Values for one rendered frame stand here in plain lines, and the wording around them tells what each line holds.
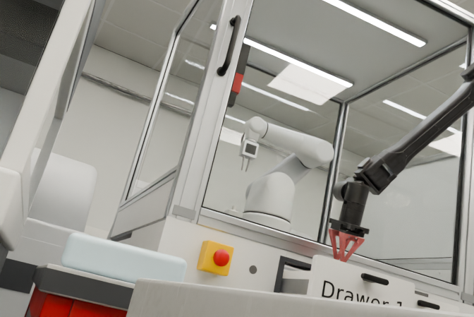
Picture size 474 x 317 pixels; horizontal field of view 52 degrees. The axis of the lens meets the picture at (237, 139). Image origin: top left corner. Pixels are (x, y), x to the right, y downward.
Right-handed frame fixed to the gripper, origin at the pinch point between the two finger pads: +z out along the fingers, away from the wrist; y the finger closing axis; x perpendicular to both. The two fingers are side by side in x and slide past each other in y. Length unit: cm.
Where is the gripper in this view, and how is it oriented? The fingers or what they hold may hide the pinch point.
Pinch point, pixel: (340, 258)
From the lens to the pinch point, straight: 133.5
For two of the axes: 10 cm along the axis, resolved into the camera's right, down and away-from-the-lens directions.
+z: -2.7, 9.6, -1.0
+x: -9.1, -2.9, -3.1
